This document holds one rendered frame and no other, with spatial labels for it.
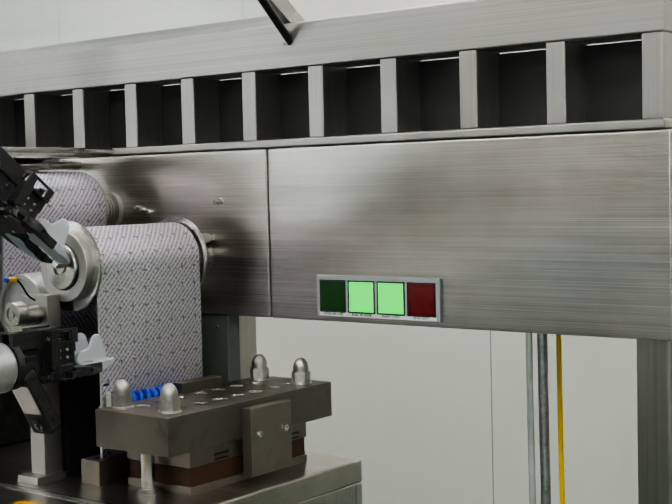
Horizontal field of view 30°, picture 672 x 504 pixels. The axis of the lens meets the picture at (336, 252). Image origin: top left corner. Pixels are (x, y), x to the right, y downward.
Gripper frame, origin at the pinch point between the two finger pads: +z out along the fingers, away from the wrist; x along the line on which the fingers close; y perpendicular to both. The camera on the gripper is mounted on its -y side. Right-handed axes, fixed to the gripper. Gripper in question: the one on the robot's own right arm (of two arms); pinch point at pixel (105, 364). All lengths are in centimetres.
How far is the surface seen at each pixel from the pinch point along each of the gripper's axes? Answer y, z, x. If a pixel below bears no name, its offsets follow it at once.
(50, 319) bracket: 7.5, -5.2, 7.0
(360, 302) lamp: 8.6, 29.8, -29.8
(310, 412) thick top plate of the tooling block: -10.5, 28.0, -19.9
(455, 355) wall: -37, 263, 100
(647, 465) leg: -17, 47, -73
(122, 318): 7.1, 3.7, -0.3
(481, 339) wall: -30, 263, 88
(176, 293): 10.2, 16.4, -0.3
